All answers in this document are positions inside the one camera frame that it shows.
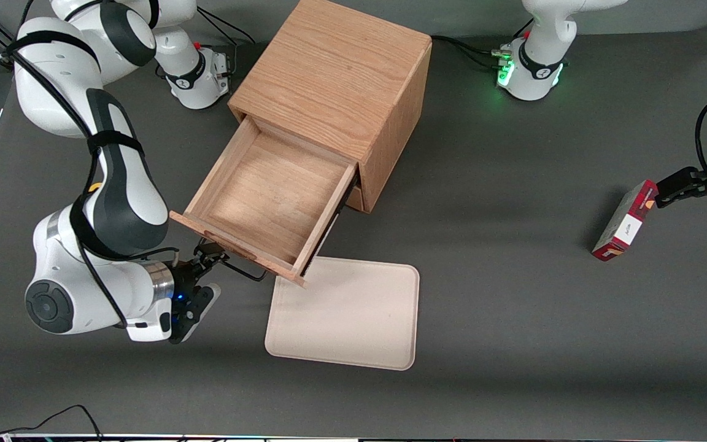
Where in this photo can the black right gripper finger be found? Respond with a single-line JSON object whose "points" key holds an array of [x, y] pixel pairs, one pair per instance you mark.
{"points": [[215, 263], [207, 249]]}

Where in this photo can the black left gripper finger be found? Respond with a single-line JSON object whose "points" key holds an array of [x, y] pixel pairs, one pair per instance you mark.
{"points": [[688, 195], [682, 181]]}

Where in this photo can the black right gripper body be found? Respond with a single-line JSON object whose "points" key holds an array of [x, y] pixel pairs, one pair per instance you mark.
{"points": [[182, 278]]}

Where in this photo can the red and white carton box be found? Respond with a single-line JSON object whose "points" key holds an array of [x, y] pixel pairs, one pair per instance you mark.
{"points": [[626, 221]]}

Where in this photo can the open-top wooden drawer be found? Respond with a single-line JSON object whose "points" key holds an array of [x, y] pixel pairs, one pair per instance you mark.
{"points": [[267, 196]]}

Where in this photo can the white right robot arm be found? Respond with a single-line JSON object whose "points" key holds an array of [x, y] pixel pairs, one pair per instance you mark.
{"points": [[126, 202]]}

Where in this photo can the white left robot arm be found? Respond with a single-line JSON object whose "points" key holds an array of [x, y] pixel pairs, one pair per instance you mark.
{"points": [[540, 55]]}

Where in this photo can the oak wooden drawer cabinet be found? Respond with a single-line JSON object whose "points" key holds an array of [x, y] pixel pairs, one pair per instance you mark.
{"points": [[329, 73]]}

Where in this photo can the cream rectangular tray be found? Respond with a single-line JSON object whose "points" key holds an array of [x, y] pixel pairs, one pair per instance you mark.
{"points": [[344, 316]]}

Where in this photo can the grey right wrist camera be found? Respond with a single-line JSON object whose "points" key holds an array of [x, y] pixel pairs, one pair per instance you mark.
{"points": [[197, 313]]}

